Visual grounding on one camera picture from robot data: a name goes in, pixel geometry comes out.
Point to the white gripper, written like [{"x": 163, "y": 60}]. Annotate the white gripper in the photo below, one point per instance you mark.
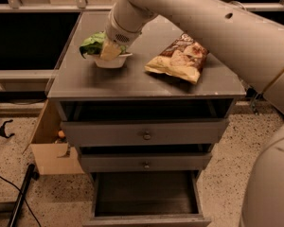
[{"x": 119, "y": 32}]

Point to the white paper bowl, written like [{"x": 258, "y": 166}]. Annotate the white paper bowl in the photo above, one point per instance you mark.
[{"x": 115, "y": 63}]

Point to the green rice chip bag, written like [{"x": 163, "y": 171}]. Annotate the green rice chip bag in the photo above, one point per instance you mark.
[{"x": 93, "y": 44}]

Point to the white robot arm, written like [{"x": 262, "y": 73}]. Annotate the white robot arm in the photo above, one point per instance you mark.
[{"x": 253, "y": 48}]

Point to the grey drawer cabinet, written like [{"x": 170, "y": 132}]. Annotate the grey drawer cabinet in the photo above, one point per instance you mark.
[{"x": 84, "y": 92}]

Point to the brown yellow chip bag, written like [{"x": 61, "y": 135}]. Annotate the brown yellow chip bag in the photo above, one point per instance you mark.
[{"x": 183, "y": 59}]

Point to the grey middle drawer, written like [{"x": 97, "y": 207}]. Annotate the grey middle drawer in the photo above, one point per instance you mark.
[{"x": 144, "y": 162}]

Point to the grey drawer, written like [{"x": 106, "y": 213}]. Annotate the grey drawer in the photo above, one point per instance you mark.
[
  {"x": 118, "y": 133},
  {"x": 146, "y": 199},
  {"x": 144, "y": 162}
]

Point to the grey top drawer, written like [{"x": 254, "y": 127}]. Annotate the grey top drawer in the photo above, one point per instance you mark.
[{"x": 118, "y": 133}]

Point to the grey bottom drawer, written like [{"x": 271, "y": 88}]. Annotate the grey bottom drawer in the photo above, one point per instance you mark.
[{"x": 146, "y": 199}]

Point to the orange ball in box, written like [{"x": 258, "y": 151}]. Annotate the orange ball in box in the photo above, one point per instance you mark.
[{"x": 61, "y": 134}]

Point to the cardboard box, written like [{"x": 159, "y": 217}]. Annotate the cardboard box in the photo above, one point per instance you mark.
[{"x": 52, "y": 156}]

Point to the black clamp on floor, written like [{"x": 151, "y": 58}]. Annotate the black clamp on floor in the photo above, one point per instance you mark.
[{"x": 3, "y": 130}]

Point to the black floor pole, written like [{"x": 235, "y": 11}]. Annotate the black floor pole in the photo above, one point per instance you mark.
[{"x": 15, "y": 214}]

